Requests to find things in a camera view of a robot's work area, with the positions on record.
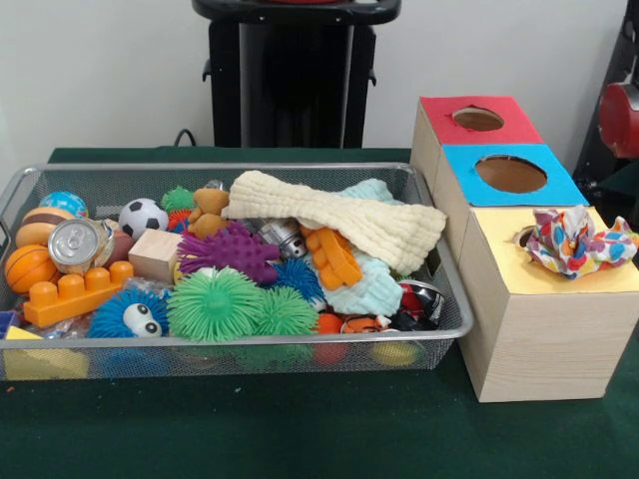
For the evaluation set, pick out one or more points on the blue spiky ball with eyes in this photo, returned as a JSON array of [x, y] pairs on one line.
[[112, 314]]

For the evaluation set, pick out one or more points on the black stand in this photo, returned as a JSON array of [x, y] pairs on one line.
[[591, 149]]

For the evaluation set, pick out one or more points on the long orange building block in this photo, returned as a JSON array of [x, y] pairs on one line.
[[72, 294]]

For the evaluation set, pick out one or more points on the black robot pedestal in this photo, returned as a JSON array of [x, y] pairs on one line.
[[299, 75]]

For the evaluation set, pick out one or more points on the orange toy basketball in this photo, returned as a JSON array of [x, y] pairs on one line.
[[27, 269]]

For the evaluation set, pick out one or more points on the light blue knitted cloth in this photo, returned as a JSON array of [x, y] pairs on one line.
[[367, 289]]

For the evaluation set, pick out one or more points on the silver drink can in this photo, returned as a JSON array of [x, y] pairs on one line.
[[80, 247]]

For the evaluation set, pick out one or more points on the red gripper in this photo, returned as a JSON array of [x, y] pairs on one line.
[[621, 120]]

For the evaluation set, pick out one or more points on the small soccer ball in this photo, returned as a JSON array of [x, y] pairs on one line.
[[143, 217]]

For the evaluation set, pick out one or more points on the silver mesh bin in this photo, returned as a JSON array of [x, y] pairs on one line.
[[249, 366]]

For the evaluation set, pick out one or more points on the large green spiky ball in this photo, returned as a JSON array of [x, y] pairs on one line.
[[212, 304]]

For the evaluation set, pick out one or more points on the dark green table cloth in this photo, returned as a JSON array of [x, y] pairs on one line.
[[299, 434], [624, 187]]

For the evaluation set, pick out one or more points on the wooden box with three holes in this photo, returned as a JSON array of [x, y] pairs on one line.
[[549, 339]]

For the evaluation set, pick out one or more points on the white cloth with coloured dots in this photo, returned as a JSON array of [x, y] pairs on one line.
[[574, 244]]

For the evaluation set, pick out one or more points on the cream knitted cloth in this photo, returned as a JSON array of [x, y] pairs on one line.
[[359, 219]]

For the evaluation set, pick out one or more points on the purple spiky toy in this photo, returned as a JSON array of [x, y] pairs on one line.
[[232, 252]]

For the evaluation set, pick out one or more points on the orange plastic building block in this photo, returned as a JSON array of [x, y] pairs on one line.
[[332, 259]]

